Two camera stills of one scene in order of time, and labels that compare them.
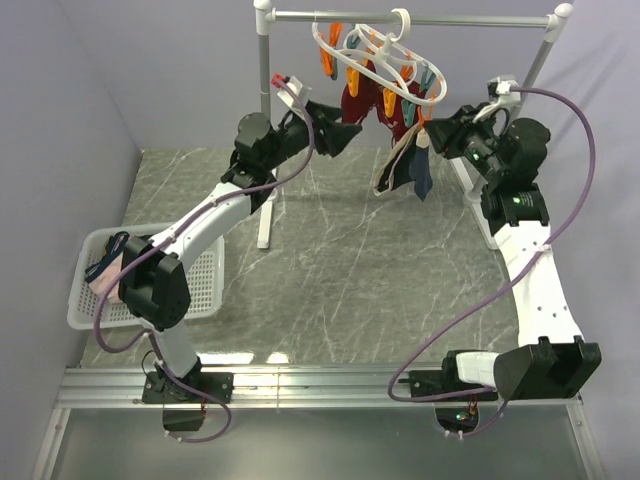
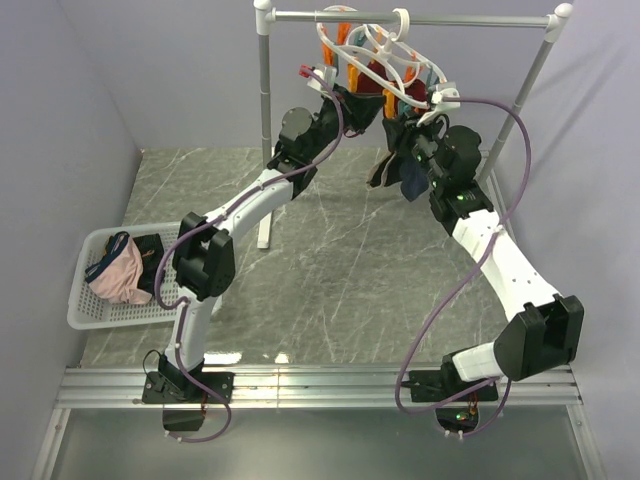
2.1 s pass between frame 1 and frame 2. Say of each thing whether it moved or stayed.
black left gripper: moved
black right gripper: moved
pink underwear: stayed
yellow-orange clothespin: stayed
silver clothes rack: stayed
